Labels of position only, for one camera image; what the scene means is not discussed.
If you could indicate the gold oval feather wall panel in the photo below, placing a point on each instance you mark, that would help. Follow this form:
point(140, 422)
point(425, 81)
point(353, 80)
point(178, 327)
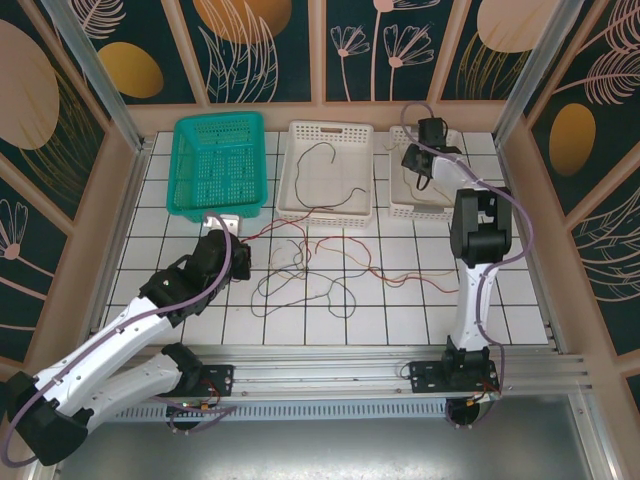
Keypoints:
point(135, 70)

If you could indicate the grey metal base sheet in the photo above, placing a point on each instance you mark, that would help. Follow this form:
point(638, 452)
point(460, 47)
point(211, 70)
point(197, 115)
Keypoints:
point(320, 450)

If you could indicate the large white perforated basket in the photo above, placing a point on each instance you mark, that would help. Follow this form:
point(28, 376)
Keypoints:
point(325, 175)

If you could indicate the big pink disc wall panel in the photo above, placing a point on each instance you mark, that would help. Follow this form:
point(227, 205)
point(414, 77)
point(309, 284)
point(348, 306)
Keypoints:
point(30, 100)

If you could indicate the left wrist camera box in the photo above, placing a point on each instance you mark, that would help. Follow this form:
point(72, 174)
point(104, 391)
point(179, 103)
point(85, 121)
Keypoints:
point(225, 222)

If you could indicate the small pink flower wall panel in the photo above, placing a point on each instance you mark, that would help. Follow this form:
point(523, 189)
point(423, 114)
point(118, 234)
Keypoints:
point(25, 260)

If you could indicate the pink fern leaves wall panel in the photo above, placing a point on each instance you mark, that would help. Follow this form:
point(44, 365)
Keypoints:
point(610, 270)

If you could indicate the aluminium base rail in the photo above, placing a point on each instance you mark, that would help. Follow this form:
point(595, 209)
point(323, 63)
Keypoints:
point(320, 375)

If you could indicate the gold oval pink leaves panel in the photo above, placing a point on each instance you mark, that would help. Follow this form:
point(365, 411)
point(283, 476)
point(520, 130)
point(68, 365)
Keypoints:
point(590, 110)

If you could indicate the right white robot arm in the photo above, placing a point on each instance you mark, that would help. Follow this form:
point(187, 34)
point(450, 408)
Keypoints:
point(475, 300)

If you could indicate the orange circle leaves wall panel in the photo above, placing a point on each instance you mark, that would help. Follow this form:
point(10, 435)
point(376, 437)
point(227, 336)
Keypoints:
point(240, 50)

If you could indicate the pink circle gold lines panel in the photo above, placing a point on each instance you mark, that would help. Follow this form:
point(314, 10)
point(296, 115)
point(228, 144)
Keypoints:
point(495, 50)

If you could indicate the pink flowers wall panel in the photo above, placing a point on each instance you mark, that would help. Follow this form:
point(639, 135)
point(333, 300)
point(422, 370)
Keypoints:
point(395, 50)

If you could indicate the aluminium side rail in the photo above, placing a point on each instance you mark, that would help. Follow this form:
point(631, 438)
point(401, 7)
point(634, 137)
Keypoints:
point(535, 280)
point(120, 240)

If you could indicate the aluminium frame post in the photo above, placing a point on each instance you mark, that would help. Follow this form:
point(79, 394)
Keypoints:
point(100, 80)
point(540, 70)

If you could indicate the teal perforated plastic basket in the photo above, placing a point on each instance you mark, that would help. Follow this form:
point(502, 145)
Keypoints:
point(220, 170)

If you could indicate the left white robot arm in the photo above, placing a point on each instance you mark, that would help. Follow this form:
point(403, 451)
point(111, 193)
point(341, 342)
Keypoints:
point(125, 335)

